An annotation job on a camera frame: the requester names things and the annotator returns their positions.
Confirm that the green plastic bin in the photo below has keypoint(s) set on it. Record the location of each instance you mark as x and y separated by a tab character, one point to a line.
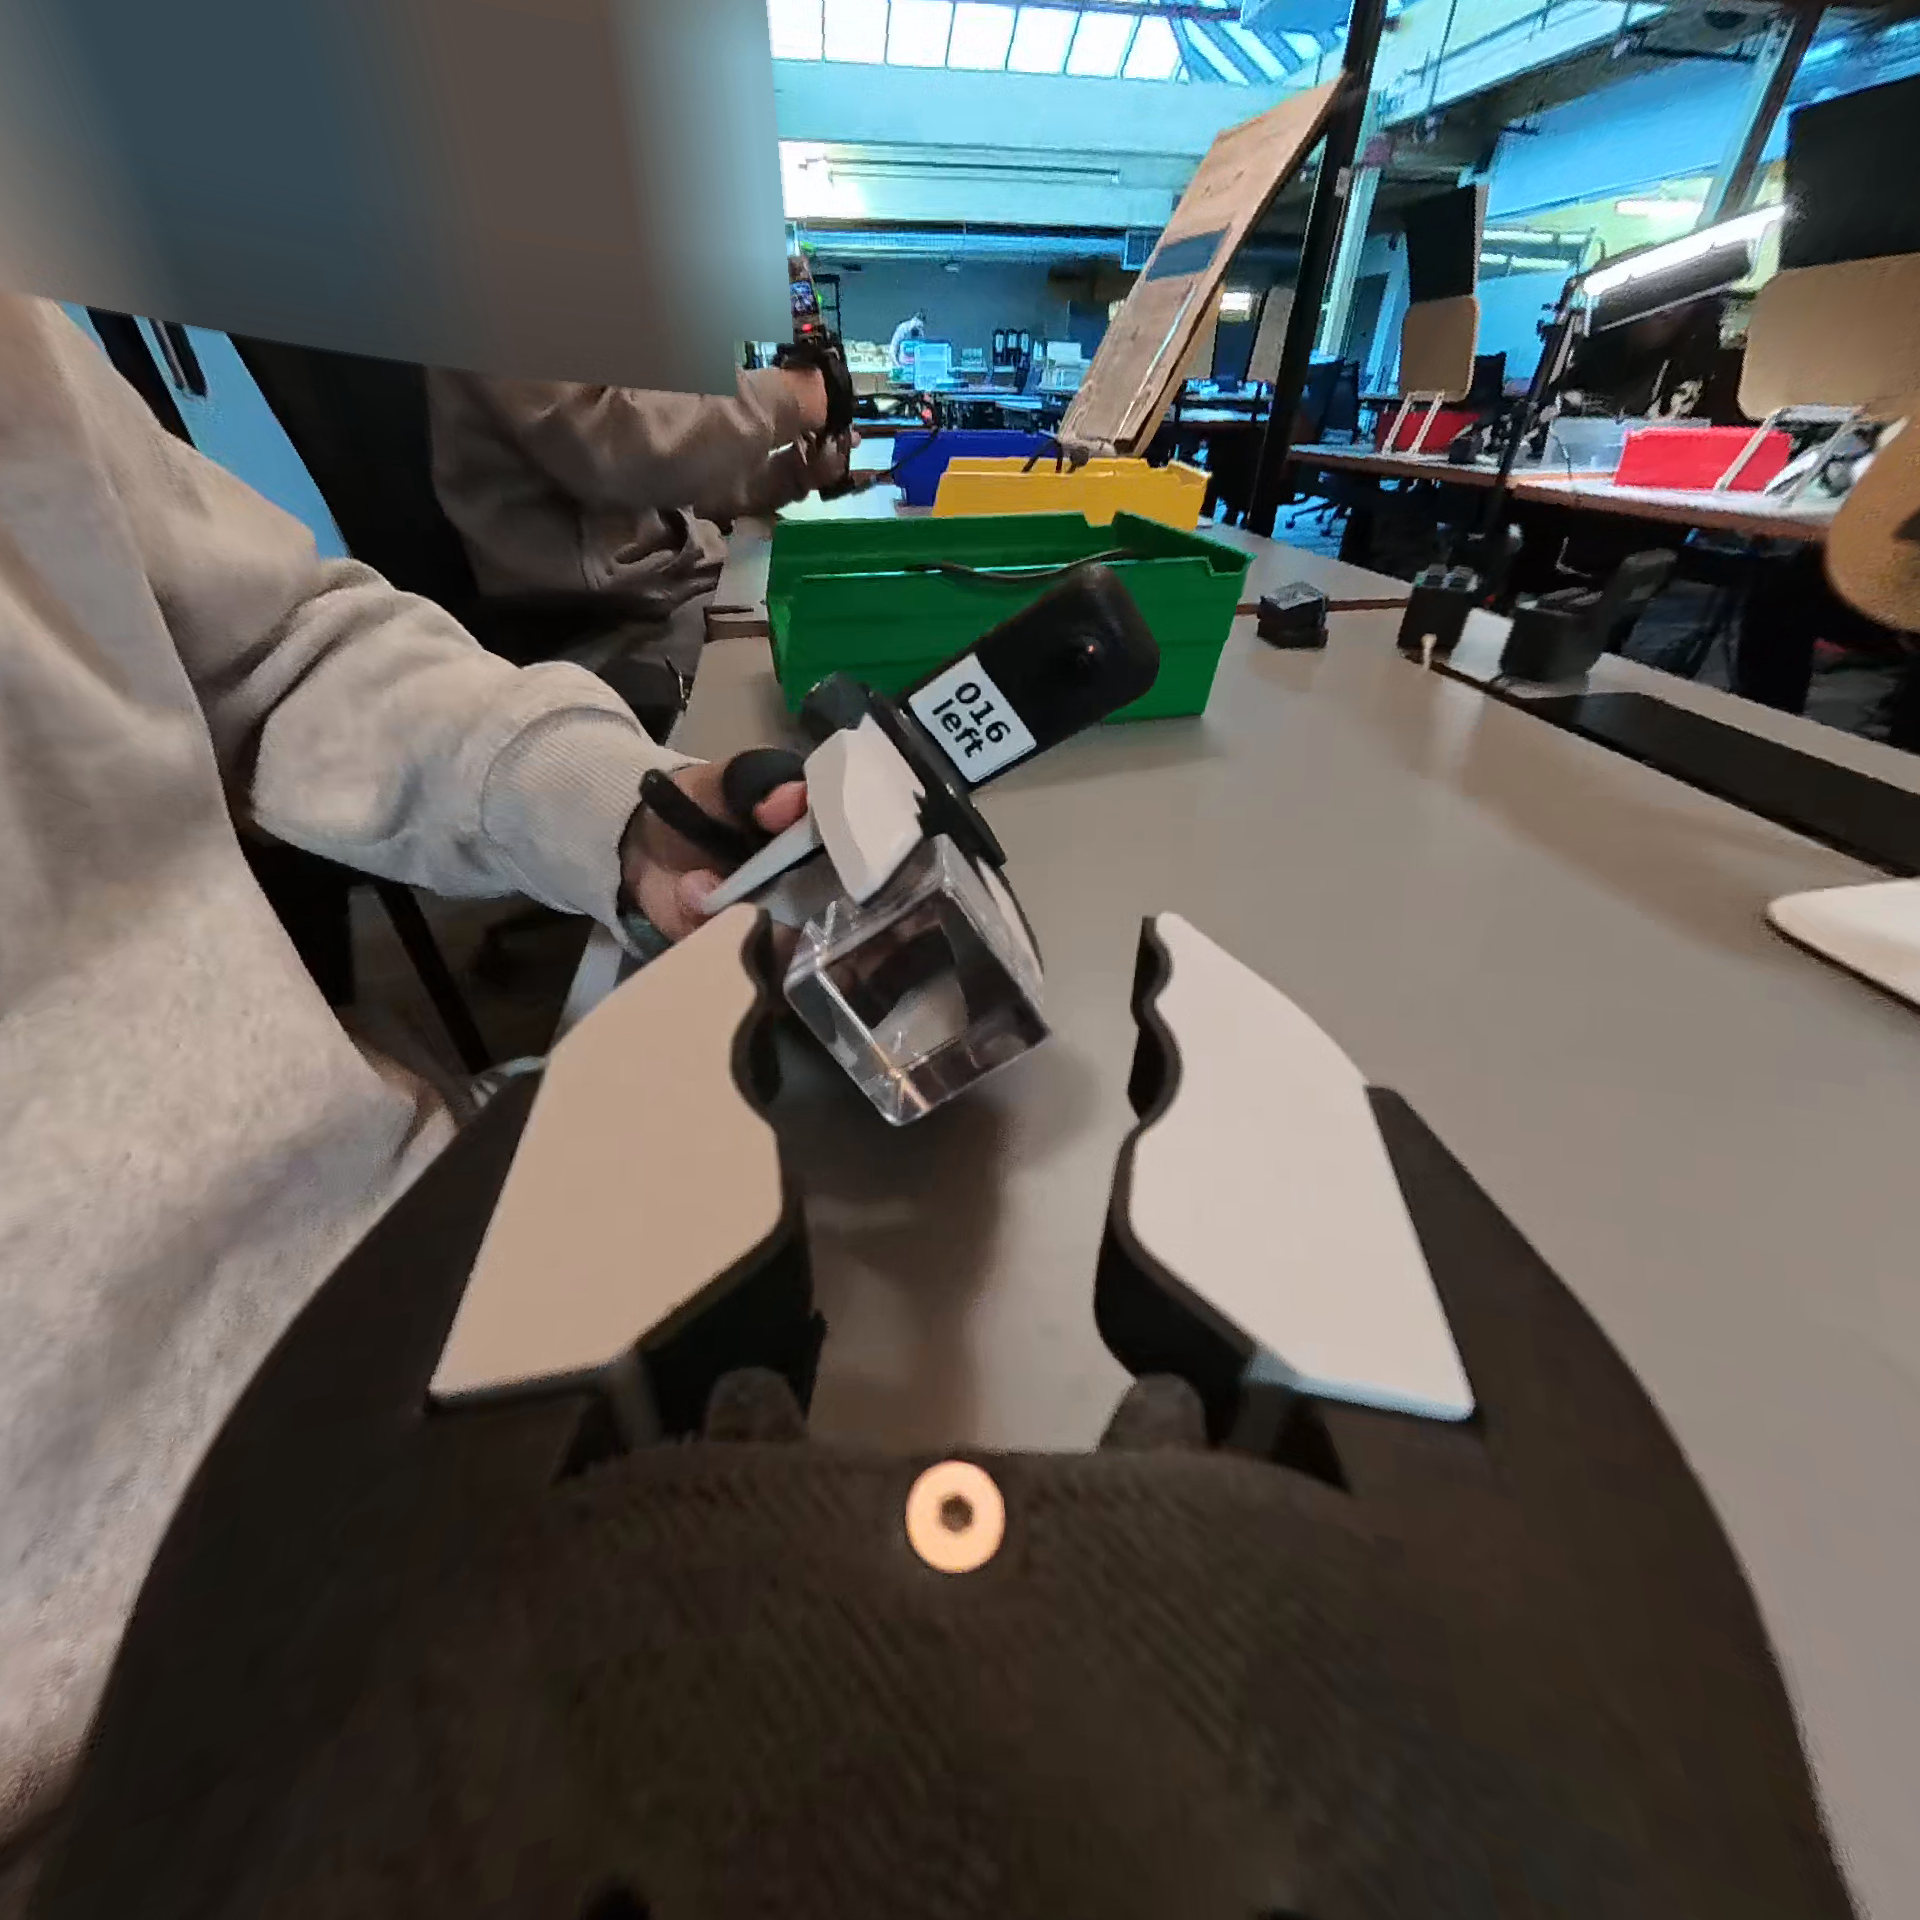
837	631

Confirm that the brown cardboard board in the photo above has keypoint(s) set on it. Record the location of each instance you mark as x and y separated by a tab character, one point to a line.
1258	153

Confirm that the black charger dock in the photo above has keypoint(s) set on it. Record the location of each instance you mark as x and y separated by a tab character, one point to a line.
1570	621
1440	612

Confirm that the black monitor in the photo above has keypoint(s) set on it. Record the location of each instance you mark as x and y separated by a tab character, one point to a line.
1859	165
1440	235

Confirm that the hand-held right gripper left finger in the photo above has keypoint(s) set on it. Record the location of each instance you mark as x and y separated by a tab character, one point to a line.
627	1183

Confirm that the black desk divider strip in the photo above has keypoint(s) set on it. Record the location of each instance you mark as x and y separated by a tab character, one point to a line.
1724	747

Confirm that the person's left forearm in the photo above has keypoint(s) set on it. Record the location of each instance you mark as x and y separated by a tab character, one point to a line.
446	747

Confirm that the yellow plastic bin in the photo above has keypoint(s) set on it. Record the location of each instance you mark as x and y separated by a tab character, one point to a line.
1051	491

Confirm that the clear acrylic cube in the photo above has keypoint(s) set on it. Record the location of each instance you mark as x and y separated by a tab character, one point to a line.
919	1019

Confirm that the wooden chair back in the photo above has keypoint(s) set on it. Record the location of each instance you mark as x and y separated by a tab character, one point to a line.
1833	345
1882	536
1440	345

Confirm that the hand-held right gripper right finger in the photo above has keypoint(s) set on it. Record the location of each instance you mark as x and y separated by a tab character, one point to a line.
1288	1203

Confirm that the red plastic bin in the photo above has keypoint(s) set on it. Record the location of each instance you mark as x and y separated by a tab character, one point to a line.
1696	457

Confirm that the black metal pole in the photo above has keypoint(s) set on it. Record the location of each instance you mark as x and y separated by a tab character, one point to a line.
1318	255

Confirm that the light bar lamp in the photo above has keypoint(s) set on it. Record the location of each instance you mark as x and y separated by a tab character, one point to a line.
1680	255

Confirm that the blue plastic bin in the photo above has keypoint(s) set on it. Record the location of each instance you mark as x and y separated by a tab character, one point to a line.
945	468

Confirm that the small black box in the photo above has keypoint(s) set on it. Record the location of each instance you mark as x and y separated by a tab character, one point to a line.
1288	615

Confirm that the grey desk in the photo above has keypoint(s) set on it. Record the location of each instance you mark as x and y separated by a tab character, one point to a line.
1503	977

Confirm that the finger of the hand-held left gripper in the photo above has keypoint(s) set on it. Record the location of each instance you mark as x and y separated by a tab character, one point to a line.
868	807
761	877

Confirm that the person's left hand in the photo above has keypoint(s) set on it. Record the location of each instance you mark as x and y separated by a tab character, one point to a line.
674	902

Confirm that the wooden table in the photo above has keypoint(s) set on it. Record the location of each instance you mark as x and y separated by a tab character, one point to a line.
1570	497

